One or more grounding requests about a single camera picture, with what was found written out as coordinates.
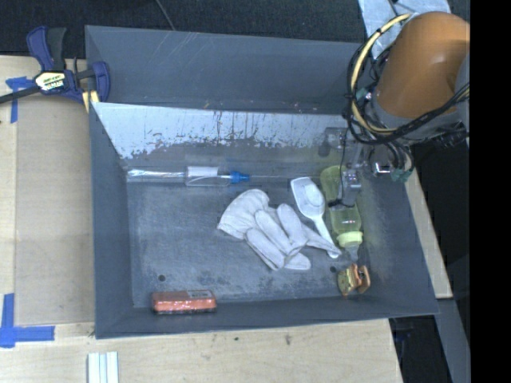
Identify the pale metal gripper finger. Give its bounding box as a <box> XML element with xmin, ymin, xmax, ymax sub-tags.
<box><xmin>318</xmin><ymin>127</ymin><xmax>346</xmax><ymax>157</ymax></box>
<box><xmin>340</xmin><ymin>170</ymin><xmax>363</xmax><ymax>207</ymax></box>

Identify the clear yellow plastic bottle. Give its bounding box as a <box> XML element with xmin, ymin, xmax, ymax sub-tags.
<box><xmin>319</xmin><ymin>164</ymin><xmax>366</xmax><ymax>261</ymax></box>

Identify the white plastic scoop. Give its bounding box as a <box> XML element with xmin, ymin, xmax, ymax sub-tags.
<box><xmin>290</xmin><ymin>176</ymin><xmax>341</xmax><ymax>260</ymax></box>

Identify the white cloth glove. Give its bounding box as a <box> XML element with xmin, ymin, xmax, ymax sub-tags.
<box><xmin>216</xmin><ymin>188</ymin><xmax>343</xmax><ymax>272</ymax></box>

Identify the clear bottle with blue cap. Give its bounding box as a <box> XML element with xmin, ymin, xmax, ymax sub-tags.
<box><xmin>126</xmin><ymin>165</ymin><xmax>252</xmax><ymax>188</ymax></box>

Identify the grey metal bin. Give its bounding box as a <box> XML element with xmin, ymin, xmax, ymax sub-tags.
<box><xmin>84</xmin><ymin>25</ymin><xmax>441</xmax><ymax>340</ymax></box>

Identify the orange flat block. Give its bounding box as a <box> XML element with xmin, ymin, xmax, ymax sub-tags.
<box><xmin>149</xmin><ymin>289</ymin><xmax>218</xmax><ymax>316</ymax></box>

